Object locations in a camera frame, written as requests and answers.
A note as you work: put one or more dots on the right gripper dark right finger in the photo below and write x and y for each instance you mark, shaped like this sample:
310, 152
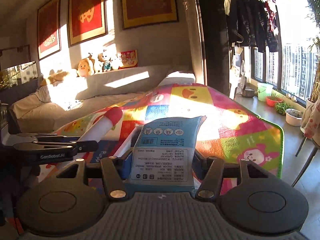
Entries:
201, 166

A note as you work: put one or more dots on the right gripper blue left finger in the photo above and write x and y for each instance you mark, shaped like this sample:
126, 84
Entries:
124, 165

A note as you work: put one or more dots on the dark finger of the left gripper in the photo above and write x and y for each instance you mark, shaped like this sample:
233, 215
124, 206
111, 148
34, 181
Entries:
85, 146

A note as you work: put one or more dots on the red white foam rocket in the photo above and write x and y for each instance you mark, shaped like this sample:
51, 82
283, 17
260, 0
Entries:
95, 126

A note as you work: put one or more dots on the blue wet wipes pack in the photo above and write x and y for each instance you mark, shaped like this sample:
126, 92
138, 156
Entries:
163, 155

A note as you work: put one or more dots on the colourful cartoon play mat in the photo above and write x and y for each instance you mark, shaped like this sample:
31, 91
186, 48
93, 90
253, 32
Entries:
230, 132

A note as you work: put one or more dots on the grey sofa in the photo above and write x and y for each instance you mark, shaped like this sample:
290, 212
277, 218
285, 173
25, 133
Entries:
54, 105

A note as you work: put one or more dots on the yellow duck plush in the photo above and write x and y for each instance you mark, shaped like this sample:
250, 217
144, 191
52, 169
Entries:
85, 68

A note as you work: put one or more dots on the white bear plush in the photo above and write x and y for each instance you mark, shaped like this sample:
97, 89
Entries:
108, 61

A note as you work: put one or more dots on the red flower pot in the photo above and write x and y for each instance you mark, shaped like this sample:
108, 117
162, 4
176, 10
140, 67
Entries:
273, 100

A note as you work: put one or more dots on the red greeting card box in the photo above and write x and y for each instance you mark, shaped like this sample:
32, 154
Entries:
128, 59

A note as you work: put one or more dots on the green bucket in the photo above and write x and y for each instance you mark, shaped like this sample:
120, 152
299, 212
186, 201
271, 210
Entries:
264, 90

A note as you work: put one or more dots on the white flower pot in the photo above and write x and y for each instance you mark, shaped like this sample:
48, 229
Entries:
293, 117

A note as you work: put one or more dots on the chair with pink clothes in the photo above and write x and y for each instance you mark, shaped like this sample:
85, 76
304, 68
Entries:
310, 126

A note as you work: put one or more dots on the middle red framed picture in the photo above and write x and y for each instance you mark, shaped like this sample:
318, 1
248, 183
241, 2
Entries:
86, 20

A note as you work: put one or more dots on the red framed picture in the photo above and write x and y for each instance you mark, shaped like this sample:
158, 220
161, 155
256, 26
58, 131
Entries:
48, 29
86, 20

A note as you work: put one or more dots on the left red framed picture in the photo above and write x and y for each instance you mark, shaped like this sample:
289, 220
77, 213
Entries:
48, 29

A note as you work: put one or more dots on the hanging dark clothes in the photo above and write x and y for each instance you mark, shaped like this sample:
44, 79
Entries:
251, 23

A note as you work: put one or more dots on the right framed picture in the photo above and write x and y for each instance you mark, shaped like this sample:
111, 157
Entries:
137, 13

